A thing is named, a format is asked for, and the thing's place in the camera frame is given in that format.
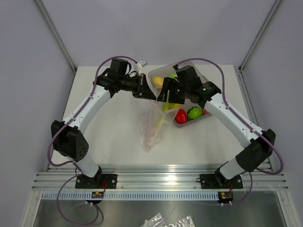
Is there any right aluminium frame post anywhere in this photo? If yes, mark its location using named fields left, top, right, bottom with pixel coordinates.
left=239, top=0, right=284, bottom=73

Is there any clear zip top bag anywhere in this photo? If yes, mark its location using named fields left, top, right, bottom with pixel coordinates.
left=138, top=100, right=181, bottom=153

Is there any aluminium mounting rail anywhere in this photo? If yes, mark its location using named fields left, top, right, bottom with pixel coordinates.
left=32, top=164, right=289, bottom=192

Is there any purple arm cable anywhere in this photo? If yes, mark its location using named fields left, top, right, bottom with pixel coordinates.
left=47, top=56, right=138, bottom=225
left=176, top=58, right=284, bottom=205

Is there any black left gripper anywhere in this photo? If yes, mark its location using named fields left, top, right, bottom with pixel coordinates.
left=119, top=73, right=156, bottom=100

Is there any small circuit board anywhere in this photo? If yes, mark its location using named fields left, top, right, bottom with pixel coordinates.
left=92, top=192, right=104, bottom=198
left=220, top=192, right=233, bottom=200

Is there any green celery bunch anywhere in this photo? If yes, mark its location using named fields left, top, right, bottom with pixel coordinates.
left=147, top=102, right=175, bottom=147

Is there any left small circuit board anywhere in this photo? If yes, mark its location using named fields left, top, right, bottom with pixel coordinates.
left=92, top=192, right=104, bottom=198

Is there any clear plastic food bin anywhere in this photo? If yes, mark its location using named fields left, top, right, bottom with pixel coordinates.
left=147, top=59, right=225, bottom=128

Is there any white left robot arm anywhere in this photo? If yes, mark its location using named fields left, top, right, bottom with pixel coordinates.
left=51, top=56, right=156, bottom=188

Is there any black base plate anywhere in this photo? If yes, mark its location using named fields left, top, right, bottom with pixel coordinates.
left=75, top=174, right=118, bottom=189
left=196, top=174, right=243, bottom=189

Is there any crumpled clear plastic bag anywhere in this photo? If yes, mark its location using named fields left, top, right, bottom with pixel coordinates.
left=142, top=213, right=166, bottom=227

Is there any pink peach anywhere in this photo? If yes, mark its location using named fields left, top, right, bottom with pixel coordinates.
left=203, top=109, right=209, bottom=115

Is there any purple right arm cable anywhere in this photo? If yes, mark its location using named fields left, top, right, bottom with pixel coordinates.
left=176, top=58, right=284, bottom=205

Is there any red bell pepper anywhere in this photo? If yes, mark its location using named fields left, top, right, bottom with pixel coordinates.
left=175, top=109, right=187, bottom=124

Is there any green chayote gourd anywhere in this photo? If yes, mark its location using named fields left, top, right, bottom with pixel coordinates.
left=169, top=72, right=178, bottom=79

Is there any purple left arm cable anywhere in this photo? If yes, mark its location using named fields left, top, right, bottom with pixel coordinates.
left=47, top=56, right=138, bottom=225

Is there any yellow bell pepper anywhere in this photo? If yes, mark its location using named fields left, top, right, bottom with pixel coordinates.
left=162, top=103, right=182, bottom=111

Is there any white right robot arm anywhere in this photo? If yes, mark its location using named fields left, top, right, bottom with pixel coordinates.
left=157, top=66, right=276, bottom=187

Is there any green toy watermelon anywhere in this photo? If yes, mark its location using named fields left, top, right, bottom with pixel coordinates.
left=187, top=106, right=203, bottom=120

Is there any left aluminium frame post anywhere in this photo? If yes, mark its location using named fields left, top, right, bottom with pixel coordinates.
left=34, top=0, right=77, bottom=73

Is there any right small circuit board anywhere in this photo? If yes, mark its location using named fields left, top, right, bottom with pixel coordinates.
left=220, top=192, right=233, bottom=200

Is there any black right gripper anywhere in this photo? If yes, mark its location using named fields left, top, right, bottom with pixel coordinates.
left=157, top=78, right=190, bottom=105

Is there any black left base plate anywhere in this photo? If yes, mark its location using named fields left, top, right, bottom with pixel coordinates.
left=75, top=174, right=118, bottom=189

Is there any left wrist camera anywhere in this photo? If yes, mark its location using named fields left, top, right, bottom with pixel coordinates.
left=134, top=60, right=148, bottom=73

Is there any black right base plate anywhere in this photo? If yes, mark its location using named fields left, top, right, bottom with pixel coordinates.
left=196, top=174, right=243, bottom=189

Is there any white slotted cable duct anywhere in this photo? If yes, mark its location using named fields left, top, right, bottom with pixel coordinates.
left=42, top=191, right=219, bottom=201

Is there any aluminium frame post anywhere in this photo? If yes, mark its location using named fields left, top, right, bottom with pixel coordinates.
left=239, top=0, right=284, bottom=73
left=34, top=0, right=77, bottom=73

